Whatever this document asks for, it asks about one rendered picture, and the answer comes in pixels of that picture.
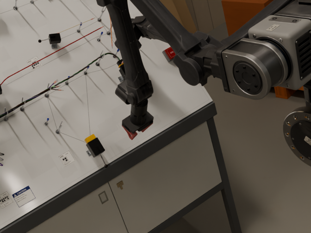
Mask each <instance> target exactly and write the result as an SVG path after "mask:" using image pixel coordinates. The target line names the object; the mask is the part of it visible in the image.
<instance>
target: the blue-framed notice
mask: <svg viewBox="0 0 311 233"><path fill-rule="evenodd" d="M12 197H13V198H14V200H15V202H16V204H17V206H18V207H19V208H20V207H22V206H24V205H26V204H27V203H29V202H31V201H32V200H34V199H36V197H35V195H34V193H33V192H32V190H31V188H30V186H29V185H28V186H26V187H24V188H22V189H21V190H19V191H17V192H15V193H13V194H12Z"/></svg>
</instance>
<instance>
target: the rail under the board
mask: <svg viewBox="0 0 311 233"><path fill-rule="evenodd" d="M215 115H217V110H216V106H215V103H214V102H210V103H209V104H207V105H205V106H204V107H202V108H200V109H199V110H197V111H195V112H194V113H192V114H190V115H189V116H187V117H185V118H184V119H182V120H180V121H179V122H177V123H176V124H174V125H172V126H171V127H169V128H167V129H166V130H164V131H162V132H161V133H159V134H157V135H156V136H154V137H152V138H151V139H149V140H147V141H146V142H144V143H143V144H141V145H139V146H138V147H136V148H134V149H132V150H131V151H129V152H128V153H126V154H124V155H123V156H121V157H119V158H118V159H116V160H114V161H113V162H111V163H110V164H108V167H107V168H105V167H103V168H101V169H99V170H98V171H96V172H95V173H93V174H91V175H90V176H88V177H86V178H85V179H83V180H81V181H80V182H78V183H76V184H75V185H73V186H71V187H70V188H68V189H66V190H65V191H63V192H62V193H60V194H58V195H57V196H55V197H53V198H51V199H50V200H48V201H47V202H45V203H43V204H42V205H40V206H38V207H37V208H35V209H33V210H32V211H30V212H29V213H27V214H25V215H23V216H22V217H20V218H18V219H17V220H15V221H14V222H12V223H10V224H9V225H7V226H5V227H4V228H2V229H0V233H26V232H28V231H30V230H31V229H33V228H34V227H36V226H37V225H39V224H41V223H42V222H44V221H46V220H47V219H49V218H50V217H52V216H54V215H55V214H57V213H59V212H60V211H62V210H63V209H65V208H66V207H68V206H70V205H71V204H73V203H74V202H76V201H78V200H80V199H81V198H83V197H84V196H86V195H87V194H89V193H91V192H92V191H94V190H96V189H97V188H99V187H100V186H102V185H104V184H105V183H107V182H109V181H110V180H112V179H113V178H115V177H116V176H118V175H120V174H121V173H123V172H125V171H126V170H128V169H130V168H131V167H133V166H134V165H136V164H137V163H139V162H141V161H142V160H144V159H146V158H147V157H149V156H150V155H152V154H154V153H155V152H157V151H159V150H160V149H162V148H163V147H165V146H166V145H168V144H170V143H171V142H173V141H175V140H176V139H178V138H180V137H181V136H183V135H184V134H186V133H187V132H189V131H191V130H192V129H194V128H196V127H197V126H199V125H201V124H202V123H204V122H205V121H207V120H209V119H210V118H212V117H213V116H215Z"/></svg>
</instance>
